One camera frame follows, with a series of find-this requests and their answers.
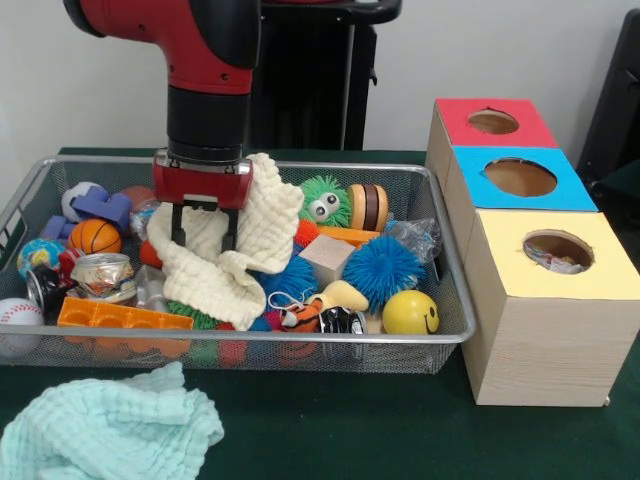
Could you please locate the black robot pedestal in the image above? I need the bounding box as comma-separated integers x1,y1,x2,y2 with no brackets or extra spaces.
249,0,404,151

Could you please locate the light blue muslin cloth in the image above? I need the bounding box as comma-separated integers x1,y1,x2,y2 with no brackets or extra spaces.
0,362,225,480

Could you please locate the blue spiky ball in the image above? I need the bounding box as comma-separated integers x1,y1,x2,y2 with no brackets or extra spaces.
259,254,320,306
342,235,427,304

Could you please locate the multicoloured frayed cloth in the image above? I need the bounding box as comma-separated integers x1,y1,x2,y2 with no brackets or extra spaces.
524,242,586,275

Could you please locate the orange basketball toy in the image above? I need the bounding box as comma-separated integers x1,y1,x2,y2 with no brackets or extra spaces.
68,218,124,255

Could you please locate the wooden box with three holes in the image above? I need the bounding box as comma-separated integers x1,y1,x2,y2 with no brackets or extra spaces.
424,97,640,407

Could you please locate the tiger plush toy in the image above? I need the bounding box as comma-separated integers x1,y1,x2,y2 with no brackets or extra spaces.
277,302,324,334

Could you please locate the cream knitted cloth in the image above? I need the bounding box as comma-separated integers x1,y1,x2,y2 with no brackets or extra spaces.
146,152,306,332

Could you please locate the wire mesh bin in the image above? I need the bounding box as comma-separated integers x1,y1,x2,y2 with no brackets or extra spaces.
0,154,477,374

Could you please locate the light wooden cube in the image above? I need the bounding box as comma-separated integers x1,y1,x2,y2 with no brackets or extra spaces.
298,234,357,284

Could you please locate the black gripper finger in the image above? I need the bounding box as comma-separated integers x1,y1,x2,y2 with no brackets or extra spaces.
219,208,242,253
170,202,189,246

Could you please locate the orange plastic tray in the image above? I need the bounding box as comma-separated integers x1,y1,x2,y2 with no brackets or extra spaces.
57,297,195,357

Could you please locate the white baseball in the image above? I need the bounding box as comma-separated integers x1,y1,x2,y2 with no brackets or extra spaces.
0,298,45,354

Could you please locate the black and white soccer ball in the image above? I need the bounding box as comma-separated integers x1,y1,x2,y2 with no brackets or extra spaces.
60,181,109,221

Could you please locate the green fuzzy toy with eyes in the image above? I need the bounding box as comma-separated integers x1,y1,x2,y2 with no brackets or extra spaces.
298,174,354,226

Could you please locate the yellow smiley ball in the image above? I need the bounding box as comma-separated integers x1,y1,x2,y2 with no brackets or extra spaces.
382,289,441,335

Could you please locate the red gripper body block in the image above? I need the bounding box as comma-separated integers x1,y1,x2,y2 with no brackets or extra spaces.
152,149,255,210

